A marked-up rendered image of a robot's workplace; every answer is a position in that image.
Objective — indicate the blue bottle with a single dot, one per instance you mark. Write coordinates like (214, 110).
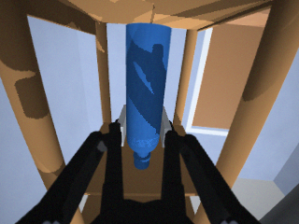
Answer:
(147, 52)

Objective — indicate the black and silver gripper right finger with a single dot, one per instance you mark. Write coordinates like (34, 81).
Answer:
(220, 204)

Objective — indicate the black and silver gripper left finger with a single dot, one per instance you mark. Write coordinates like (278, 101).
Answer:
(61, 201)

